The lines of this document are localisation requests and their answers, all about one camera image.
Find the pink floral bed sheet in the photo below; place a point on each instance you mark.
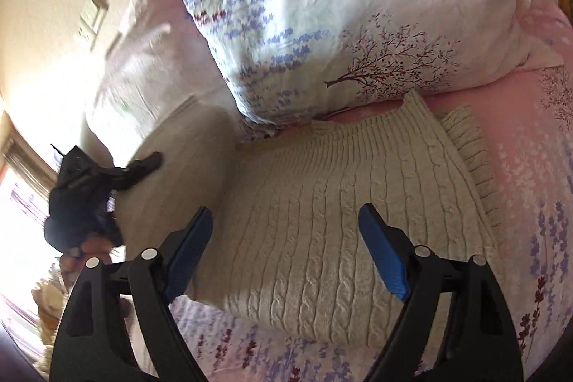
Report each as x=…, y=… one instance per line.
x=528, y=185

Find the person's left hand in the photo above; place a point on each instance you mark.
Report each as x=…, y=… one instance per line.
x=96, y=247

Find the tree print floral pillow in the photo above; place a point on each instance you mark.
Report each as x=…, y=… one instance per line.
x=335, y=6

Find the pink floral pillow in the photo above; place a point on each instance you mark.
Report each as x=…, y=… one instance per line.
x=147, y=64

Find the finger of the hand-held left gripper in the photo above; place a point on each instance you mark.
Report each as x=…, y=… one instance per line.
x=136, y=171

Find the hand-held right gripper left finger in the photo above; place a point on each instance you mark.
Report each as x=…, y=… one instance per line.
x=188, y=252

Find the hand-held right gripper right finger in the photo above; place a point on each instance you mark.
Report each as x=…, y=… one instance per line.
x=385, y=252

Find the wall switch panel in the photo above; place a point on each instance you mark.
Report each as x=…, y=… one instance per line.
x=93, y=17

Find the wooden window frame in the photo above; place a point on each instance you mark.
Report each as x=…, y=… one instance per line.
x=22, y=149

